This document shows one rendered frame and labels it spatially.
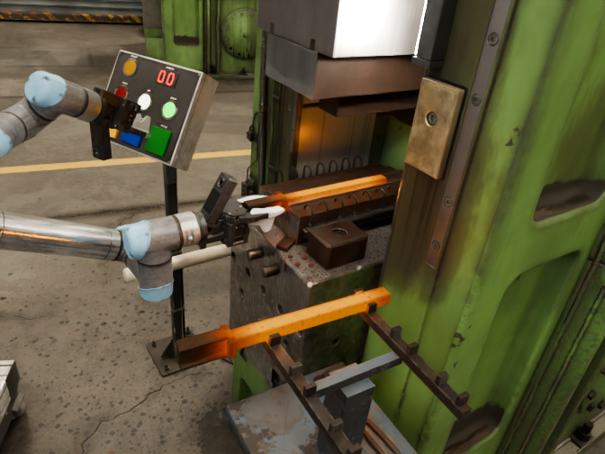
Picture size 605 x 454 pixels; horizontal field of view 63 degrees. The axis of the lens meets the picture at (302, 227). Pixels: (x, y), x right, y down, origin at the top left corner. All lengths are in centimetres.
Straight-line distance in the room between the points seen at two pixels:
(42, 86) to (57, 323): 142
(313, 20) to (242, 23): 496
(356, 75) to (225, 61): 502
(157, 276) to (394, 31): 71
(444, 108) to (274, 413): 69
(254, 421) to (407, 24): 86
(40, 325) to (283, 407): 154
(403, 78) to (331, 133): 35
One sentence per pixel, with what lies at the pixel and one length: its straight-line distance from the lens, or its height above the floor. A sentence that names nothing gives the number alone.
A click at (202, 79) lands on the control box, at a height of 118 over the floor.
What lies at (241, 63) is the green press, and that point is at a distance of 612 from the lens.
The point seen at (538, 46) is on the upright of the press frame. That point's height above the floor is 145.
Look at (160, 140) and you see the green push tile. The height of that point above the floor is 101.
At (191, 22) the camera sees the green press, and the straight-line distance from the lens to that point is 606.
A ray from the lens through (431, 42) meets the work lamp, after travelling 95.
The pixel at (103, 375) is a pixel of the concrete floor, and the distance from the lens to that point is 218.
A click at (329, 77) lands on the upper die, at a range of 106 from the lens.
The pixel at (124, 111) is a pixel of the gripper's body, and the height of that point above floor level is 114.
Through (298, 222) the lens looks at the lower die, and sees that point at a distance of 117.
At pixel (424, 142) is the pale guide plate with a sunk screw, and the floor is 124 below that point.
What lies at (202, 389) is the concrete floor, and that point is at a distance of 207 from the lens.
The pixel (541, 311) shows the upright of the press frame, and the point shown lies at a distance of 142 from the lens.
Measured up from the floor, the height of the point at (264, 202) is 101.
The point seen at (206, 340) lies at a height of 98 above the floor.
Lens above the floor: 157
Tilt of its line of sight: 31 degrees down
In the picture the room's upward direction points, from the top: 6 degrees clockwise
